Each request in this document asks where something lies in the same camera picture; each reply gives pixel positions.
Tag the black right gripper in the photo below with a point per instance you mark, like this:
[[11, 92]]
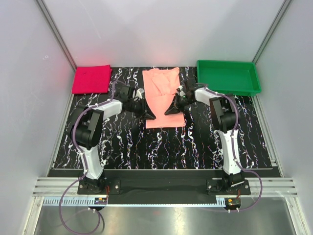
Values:
[[174, 107]]

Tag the peach t shirt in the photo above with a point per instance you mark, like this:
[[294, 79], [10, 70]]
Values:
[[160, 87]]

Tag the folded magenta t shirt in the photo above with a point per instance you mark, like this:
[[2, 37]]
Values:
[[92, 80]]

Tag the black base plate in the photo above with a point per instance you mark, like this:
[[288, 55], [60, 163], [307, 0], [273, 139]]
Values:
[[166, 185]]

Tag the controller board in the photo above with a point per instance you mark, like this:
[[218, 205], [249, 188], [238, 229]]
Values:
[[101, 201], [232, 204]]

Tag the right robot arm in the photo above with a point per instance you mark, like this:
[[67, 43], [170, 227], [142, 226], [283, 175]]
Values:
[[225, 119]]

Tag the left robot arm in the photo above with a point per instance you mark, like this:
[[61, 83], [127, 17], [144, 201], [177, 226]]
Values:
[[87, 126]]

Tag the aluminium corner post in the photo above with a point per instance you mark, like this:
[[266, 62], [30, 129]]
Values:
[[272, 29], [56, 33]]

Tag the right controller board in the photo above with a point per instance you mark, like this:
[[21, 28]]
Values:
[[232, 204]]

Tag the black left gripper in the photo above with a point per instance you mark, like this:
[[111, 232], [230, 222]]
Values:
[[148, 114]]

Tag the right aluminium corner post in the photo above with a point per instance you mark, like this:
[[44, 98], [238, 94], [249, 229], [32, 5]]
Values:
[[272, 29]]

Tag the left controller board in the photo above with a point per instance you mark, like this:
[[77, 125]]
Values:
[[101, 201]]

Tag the white slotted cable duct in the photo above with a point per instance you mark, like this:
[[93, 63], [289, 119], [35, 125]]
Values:
[[214, 202]]

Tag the aluminium front rail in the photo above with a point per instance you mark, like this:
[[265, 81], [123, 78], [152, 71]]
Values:
[[270, 187]]

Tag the left aluminium corner post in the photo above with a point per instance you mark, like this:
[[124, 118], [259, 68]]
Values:
[[56, 33]]

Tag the green plastic tray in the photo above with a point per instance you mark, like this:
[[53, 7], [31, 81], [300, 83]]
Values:
[[238, 78]]

